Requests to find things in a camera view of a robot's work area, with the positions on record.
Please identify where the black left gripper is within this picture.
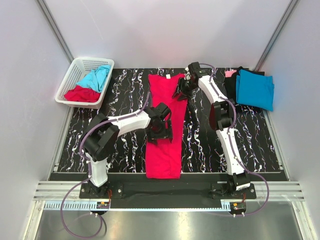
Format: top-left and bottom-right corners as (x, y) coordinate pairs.
(147, 120), (172, 146)

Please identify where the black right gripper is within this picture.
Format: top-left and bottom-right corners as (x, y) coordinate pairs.
(171, 77), (197, 102)

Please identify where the red t-shirt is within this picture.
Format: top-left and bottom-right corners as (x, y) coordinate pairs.
(145, 73), (188, 179)

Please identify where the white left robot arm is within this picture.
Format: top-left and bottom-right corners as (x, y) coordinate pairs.
(79, 102), (173, 198)

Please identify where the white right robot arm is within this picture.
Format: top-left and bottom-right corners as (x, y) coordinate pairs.
(172, 62), (251, 199)

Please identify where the folded black t-shirt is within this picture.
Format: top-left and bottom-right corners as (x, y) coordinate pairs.
(224, 66), (265, 105)

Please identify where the folded pink t-shirt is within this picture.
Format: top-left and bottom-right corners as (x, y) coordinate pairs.
(224, 70), (237, 78)

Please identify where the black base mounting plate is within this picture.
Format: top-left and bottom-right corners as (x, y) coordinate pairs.
(79, 173), (257, 211)

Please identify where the folded blue t-shirt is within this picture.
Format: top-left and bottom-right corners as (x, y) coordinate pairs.
(236, 69), (275, 111)

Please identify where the light blue shirt in basket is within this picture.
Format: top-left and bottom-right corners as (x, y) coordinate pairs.
(76, 65), (111, 93)

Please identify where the red shirt in basket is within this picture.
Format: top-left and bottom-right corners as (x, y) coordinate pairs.
(64, 85), (101, 103)

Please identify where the white plastic laundry basket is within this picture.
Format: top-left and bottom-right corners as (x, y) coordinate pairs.
(55, 56), (115, 110)

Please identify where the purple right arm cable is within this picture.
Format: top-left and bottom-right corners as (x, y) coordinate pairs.
(199, 62), (270, 217)

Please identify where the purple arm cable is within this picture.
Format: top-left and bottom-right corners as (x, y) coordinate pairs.
(199, 62), (270, 217)
(61, 91), (152, 237)

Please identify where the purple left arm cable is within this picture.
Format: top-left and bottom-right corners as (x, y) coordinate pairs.
(61, 91), (152, 237)

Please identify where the aluminium frame rail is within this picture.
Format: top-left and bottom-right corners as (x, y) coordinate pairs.
(33, 181), (304, 212)

